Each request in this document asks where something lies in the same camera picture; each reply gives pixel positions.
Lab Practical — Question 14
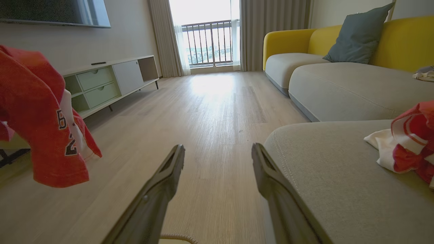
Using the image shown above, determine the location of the red and white garment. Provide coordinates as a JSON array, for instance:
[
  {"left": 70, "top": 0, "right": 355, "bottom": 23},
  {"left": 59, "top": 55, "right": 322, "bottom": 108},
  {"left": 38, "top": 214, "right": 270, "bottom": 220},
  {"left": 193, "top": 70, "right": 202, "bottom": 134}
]
[{"left": 364, "top": 100, "right": 434, "bottom": 189}]

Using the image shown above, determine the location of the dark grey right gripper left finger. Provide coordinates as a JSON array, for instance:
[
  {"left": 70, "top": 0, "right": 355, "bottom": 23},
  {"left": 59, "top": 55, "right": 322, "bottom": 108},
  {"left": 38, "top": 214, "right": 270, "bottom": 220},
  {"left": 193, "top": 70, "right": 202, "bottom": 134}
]
[{"left": 102, "top": 144, "right": 186, "bottom": 244}]

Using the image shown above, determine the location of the grey white crumpled garment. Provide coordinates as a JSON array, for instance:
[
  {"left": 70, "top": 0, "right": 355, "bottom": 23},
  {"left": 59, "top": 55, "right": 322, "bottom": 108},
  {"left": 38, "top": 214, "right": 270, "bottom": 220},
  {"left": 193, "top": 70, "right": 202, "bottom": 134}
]
[{"left": 412, "top": 66, "right": 434, "bottom": 82}]

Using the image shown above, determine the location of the white green television cabinet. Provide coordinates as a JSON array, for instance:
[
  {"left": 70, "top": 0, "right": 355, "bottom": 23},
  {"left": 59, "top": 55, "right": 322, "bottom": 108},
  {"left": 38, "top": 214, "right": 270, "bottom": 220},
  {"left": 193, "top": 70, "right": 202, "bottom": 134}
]
[{"left": 60, "top": 55, "right": 160, "bottom": 119}]

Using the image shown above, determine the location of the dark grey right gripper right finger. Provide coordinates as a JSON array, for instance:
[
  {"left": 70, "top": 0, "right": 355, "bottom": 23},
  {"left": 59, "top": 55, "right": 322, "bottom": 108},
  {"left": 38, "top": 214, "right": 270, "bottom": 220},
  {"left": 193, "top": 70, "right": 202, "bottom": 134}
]
[{"left": 252, "top": 143, "right": 334, "bottom": 244}]

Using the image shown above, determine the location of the dark metal balcony railing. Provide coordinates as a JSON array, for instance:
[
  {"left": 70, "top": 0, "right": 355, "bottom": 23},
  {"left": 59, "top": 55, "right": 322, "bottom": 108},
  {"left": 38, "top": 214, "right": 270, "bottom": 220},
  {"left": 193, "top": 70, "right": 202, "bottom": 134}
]
[{"left": 181, "top": 20, "right": 238, "bottom": 67}]

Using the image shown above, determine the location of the pink perforated plastic laundry basket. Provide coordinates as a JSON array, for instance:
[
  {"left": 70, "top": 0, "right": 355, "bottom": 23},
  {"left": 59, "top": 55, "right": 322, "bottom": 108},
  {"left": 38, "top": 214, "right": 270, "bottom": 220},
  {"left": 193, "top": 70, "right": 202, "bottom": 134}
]
[{"left": 158, "top": 233, "right": 199, "bottom": 244}]

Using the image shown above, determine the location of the teal square sofa cushion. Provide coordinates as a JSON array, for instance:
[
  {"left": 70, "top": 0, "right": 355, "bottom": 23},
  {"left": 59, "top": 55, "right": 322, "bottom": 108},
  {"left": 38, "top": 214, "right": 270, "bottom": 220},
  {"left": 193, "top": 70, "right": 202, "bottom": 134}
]
[{"left": 322, "top": 2, "right": 396, "bottom": 64}]

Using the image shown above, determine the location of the wall mounted flat television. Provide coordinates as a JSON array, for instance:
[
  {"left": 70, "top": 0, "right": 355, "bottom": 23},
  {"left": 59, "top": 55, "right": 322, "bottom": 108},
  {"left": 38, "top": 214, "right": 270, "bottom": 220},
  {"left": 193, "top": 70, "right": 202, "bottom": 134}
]
[{"left": 0, "top": 0, "right": 112, "bottom": 28}]

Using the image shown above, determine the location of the white sheer curtain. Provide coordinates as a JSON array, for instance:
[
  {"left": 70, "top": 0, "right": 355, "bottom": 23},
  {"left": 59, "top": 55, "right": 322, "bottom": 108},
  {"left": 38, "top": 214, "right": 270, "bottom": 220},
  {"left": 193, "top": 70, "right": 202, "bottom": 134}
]
[
  {"left": 169, "top": 0, "right": 191, "bottom": 76},
  {"left": 230, "top": 0, "right": 241, "bottom": 71}
]

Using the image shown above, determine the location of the grey window curtain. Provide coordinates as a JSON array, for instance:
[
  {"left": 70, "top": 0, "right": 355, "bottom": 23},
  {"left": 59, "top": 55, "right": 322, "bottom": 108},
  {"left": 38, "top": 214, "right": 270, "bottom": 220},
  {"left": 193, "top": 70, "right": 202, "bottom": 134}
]
[{"left": 240, "top": 0, "right": 311, "bottom": 72}]

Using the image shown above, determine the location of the black metal furniture leg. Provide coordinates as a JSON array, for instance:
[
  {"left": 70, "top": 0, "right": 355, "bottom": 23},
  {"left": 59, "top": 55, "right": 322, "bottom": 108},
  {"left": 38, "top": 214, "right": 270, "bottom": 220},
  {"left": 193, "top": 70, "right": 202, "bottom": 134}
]
[{"left": 0, "top": 148, "right": 31, "bottom": 168}]

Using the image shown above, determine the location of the beige window curtain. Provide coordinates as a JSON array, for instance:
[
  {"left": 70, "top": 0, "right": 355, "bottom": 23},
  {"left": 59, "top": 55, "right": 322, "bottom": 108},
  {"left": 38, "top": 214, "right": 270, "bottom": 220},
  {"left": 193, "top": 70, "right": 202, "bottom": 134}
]
[{"left": 147, "top": 0, "right": 184, "bottom": 78}]

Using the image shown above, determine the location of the red shirt with number print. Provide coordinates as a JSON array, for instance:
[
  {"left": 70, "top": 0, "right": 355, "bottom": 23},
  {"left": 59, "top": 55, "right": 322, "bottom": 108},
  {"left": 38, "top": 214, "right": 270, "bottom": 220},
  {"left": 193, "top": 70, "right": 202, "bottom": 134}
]
[{"left": 0, "top": 45, "right": 102, "bottom": 188}]

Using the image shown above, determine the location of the grey sofa with yellow back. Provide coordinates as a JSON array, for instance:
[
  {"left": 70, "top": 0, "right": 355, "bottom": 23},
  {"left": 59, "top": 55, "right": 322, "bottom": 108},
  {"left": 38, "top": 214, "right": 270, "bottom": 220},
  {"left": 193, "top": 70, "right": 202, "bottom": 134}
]
[{"left": 263, "top": 15, "right": 434, "bottom": 244}]

